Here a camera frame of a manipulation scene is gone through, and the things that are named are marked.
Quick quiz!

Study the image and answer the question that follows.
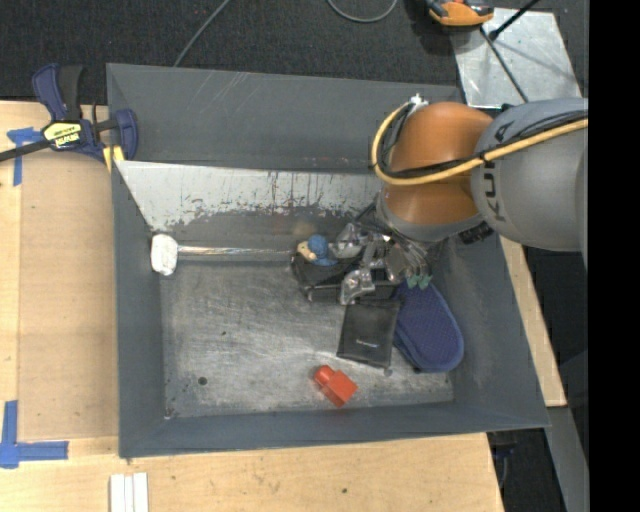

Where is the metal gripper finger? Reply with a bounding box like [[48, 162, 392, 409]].
[[331, 222, 372, 259], [339, 268, 377, 307]]

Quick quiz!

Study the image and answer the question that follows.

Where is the toy figure with blue hat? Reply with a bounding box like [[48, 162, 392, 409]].
[[296, 234, 340, 268]]

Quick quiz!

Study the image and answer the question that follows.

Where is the black flat box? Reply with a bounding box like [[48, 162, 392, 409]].
[[291, 253, 397, 304]]

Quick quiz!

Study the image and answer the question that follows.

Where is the black pouch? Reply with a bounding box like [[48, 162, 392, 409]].
[[336, 298, 402, 370]]

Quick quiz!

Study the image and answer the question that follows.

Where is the blue slipper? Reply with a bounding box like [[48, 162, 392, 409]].
[[391, 280, 466, 374]]

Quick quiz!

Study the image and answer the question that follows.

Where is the red toy block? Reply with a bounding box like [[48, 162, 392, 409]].
[[313, 364, 359, 408]]

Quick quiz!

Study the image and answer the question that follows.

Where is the grey metal bin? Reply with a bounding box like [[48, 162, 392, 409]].
[[104, 62, 552, 459]]

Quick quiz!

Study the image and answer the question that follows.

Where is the white-headed metal rod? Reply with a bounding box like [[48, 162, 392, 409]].
[[150, 233, 294, 277]]

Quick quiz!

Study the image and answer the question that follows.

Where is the black cylinder on white bracket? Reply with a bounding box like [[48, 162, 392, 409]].
[[456, 221, 495, 246]]

